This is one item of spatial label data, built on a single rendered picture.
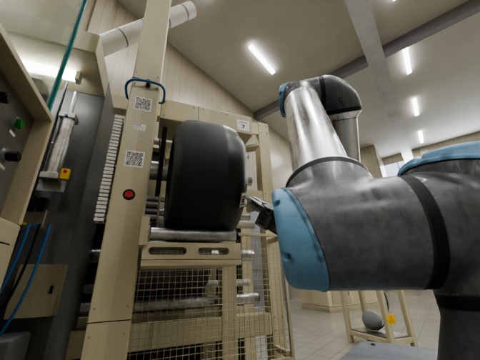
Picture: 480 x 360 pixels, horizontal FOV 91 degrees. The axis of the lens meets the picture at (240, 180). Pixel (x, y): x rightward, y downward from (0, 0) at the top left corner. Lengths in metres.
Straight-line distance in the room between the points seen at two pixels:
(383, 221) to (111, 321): 0.88
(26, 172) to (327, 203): 0.88
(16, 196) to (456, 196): 1.00
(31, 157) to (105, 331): 0.60
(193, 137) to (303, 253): 0.73
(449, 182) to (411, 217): 0.07
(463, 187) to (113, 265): 0.95
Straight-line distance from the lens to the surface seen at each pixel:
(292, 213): 0.31
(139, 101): 1.26
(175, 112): 1.57
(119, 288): 1.00
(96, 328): 1.01
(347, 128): 0.88
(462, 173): 0.38
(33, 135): 1.03
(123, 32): 2.01
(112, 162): 1.11
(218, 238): 0.97
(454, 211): 0.35
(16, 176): 0.98
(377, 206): 0.32
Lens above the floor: 0.74
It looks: 22 degrees up
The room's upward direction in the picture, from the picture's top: 2 degrees counter-clockwise
